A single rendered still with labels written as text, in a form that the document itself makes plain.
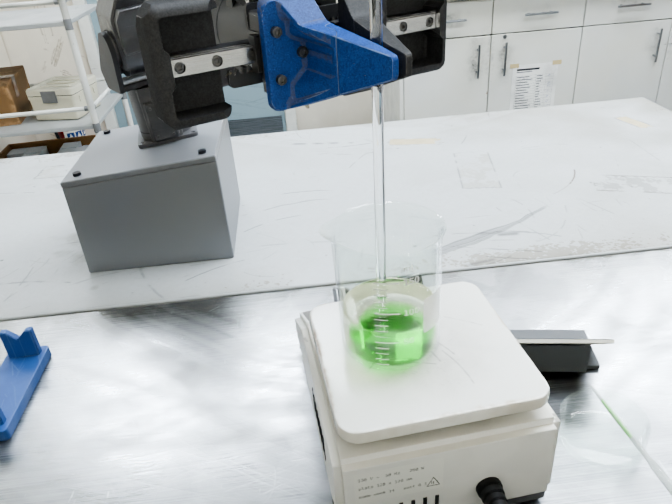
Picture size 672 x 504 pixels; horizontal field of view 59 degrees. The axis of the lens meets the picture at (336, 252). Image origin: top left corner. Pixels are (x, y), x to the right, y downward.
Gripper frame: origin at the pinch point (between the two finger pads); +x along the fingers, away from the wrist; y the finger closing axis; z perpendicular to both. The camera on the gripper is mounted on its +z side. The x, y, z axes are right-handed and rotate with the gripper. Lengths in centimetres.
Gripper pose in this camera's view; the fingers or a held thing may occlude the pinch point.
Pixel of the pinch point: (360, 54)
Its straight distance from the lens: 31.5
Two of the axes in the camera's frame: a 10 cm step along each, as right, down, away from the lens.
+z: -0.6, -8.6, -5.1
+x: 5.3, 4.1, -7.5
